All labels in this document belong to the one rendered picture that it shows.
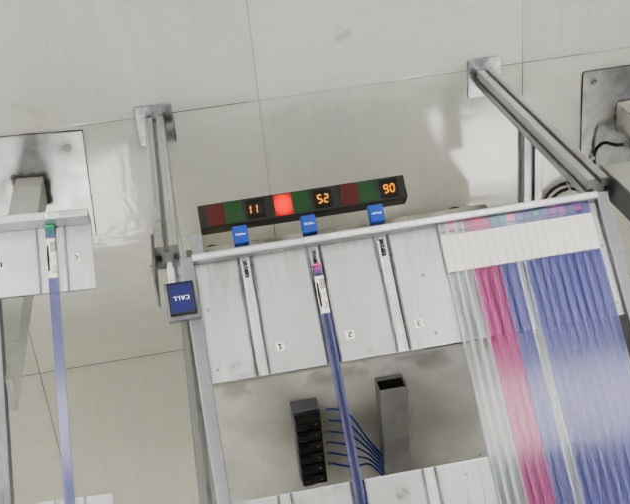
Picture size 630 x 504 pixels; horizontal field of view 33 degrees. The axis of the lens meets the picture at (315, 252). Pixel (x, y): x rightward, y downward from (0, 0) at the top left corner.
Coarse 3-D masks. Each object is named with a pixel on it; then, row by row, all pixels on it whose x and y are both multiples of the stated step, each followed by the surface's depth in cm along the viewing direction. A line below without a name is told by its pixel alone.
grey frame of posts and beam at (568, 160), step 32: (512, 96) 221; (160, 128) 221; (544, 128) 204; (160, 160) 205; (576, 160) 188; (160, 192) 194; (608, 192) 182; (160, 224) 180; (160, 256) 175; (192, 384) 225; (192, 416) 215
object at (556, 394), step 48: (480, 240) 168; (528, 240) 169; (576, 240) 169; (480, 288) 166; (528, 288) 167; (576, 288) 167; (480, 336) 164; (528, 336) 164; (576, 336) 165; (480, 384) 162; (528, 384) 162; (576, 384) 163; (624, 384) 163; (528, 432) 160; (576, 432) 161; (624, 432) 161; (528, 480) 158; (576, 480) 159; (624, 480) 159
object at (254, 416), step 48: (240, 384) 189; (288, 384) 191; (432, 384) 196; (240, 432) 194; (288, 432) 196; (432, 432) 201; (480, 432) 203; (240, 480) 199; (288, 480) 201; (336, 480) 203
